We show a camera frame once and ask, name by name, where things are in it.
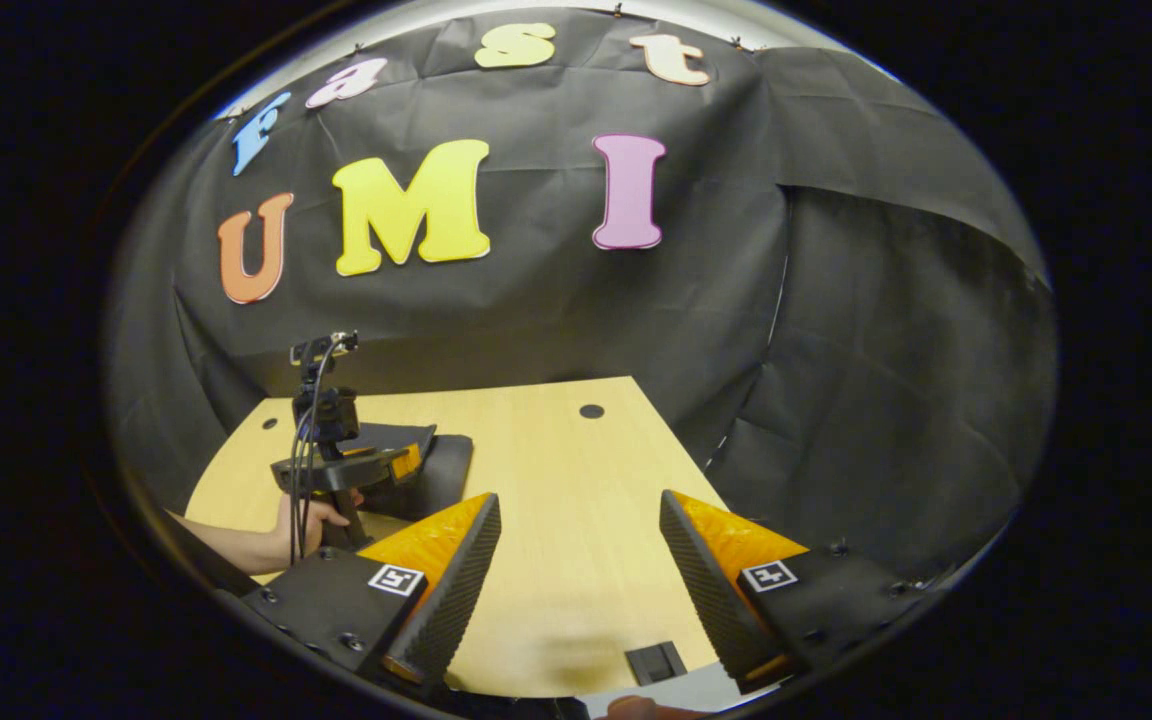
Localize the small black block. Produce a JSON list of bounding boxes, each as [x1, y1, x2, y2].
[[626, 642, 688, 687]]

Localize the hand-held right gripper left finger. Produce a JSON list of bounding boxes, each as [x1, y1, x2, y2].
[[241, 492, 503, 698]]

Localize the dark blue jeans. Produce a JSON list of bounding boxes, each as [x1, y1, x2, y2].
[[336, 422, 475, 523]]

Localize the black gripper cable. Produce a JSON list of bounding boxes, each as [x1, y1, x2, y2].
[[288, 338, 349, 563]]

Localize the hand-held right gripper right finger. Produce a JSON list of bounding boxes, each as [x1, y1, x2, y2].
[[659, 489, 947, 696]]

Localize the black backdrop cloth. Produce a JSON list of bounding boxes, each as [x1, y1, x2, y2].
[[106, 5, 1057, 591]]

